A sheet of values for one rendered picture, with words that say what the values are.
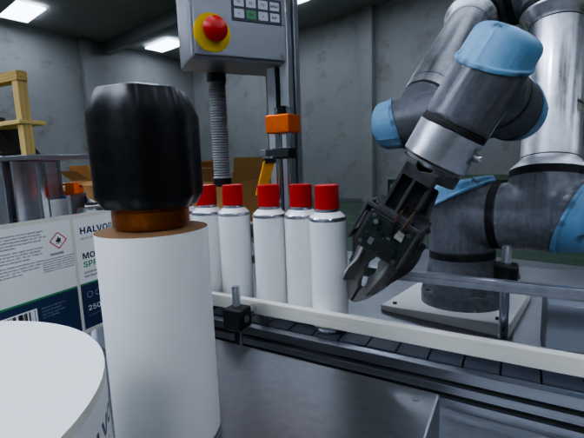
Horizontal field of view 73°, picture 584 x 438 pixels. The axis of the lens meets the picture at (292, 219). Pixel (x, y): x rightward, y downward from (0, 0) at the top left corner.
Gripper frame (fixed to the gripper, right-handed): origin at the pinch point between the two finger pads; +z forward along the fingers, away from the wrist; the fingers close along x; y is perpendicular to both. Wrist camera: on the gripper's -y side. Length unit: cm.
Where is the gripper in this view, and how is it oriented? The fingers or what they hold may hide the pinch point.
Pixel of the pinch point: (358, 291)
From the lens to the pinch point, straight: 56.7
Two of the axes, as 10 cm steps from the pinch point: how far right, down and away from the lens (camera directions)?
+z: -4.0, 8.4, 3.7
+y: -4.9, 1.4, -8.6
